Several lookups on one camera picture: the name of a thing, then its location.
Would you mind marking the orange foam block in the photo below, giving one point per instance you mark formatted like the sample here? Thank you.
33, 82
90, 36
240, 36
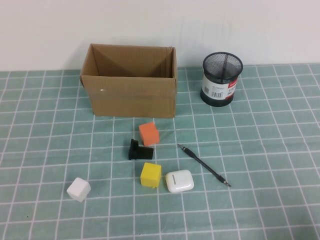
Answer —
149, 134

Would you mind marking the black pen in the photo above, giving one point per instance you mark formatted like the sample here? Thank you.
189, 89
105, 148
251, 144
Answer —
203, 165

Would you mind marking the brown cardboard box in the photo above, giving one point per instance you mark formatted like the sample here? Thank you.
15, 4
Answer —
132, 97

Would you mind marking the white earbuds case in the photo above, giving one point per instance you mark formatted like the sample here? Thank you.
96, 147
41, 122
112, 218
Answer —
180, 181

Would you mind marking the black mesh pen holder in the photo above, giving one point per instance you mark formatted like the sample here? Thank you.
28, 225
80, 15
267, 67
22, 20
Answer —
220, 85

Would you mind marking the black plastic bracket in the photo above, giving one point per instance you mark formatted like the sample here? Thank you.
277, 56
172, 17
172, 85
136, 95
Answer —
141, 153

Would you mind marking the white foam block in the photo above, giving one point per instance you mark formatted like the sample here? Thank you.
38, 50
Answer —
78, 190

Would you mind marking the yellow foam block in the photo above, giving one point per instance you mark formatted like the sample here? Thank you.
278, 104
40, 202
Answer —
150, 175

